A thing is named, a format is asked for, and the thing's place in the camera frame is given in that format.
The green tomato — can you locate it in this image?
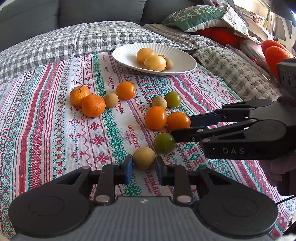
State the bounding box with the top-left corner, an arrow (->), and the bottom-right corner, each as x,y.
165,91 -> 181,108
154,133 -> 176,154

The smooth orange tomato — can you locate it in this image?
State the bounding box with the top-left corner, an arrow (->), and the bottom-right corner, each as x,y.
145,105 -> 168,131

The small tan fruit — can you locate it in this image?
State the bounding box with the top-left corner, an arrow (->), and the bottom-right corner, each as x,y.
159,55 -> 173,69
104,93 -> 119,108
152,96 -> 168,109

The round mandarin orange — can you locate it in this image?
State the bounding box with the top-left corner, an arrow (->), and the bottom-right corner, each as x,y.
81,94 -> 106,118

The mandarin with stem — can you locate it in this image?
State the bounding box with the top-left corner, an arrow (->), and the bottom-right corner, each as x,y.
70,85 -> 91,107

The purple gloved right hand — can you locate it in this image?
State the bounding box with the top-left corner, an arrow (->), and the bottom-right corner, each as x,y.
259,154 -> 295,196

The grey patterned quilt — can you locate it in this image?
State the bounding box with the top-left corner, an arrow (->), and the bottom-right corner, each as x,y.
193,47 -> 281,101

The orange foam microphone cover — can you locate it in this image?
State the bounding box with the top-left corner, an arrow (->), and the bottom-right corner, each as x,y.
261,40 -> 293,80

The red cushion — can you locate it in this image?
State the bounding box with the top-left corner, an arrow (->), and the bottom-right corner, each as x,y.
194,27 -> 245,49

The small tan fruit on plate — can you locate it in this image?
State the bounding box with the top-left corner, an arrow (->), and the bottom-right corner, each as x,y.
159,55 -> 173,69

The patterned red green tablecloth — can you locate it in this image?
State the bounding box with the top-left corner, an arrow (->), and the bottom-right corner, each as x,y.
1,53 -> 285,240

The large yellow fruit front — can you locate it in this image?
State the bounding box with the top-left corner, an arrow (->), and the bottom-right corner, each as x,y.
144,55 -> 166,71

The large yellow fruit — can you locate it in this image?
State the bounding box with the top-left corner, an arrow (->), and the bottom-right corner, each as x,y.
137,48 -> 156,64
144,55 -> 166,71

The white bookshelf with books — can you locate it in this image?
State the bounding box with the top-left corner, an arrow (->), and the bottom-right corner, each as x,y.
234,1 -> 295,55

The floral fabric bag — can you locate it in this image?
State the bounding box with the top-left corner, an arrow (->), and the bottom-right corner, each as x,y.
222,3 -> 249,39

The large yellow fruit back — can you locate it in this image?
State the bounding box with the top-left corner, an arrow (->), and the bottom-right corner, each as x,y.
137,48 -> 156,64

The green snowflake cushion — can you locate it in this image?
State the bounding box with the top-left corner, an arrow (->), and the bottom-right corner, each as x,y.
162,4 -> 228,33

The white ribbed plate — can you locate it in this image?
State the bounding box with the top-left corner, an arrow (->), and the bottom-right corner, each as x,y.
112,43 -> 197,75

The grey checked sofa cover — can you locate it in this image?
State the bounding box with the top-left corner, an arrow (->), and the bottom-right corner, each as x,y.
1,21 -> 220,83

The dark grey sofa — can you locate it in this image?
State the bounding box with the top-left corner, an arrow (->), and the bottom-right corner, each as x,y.
1,1 -> 205,50

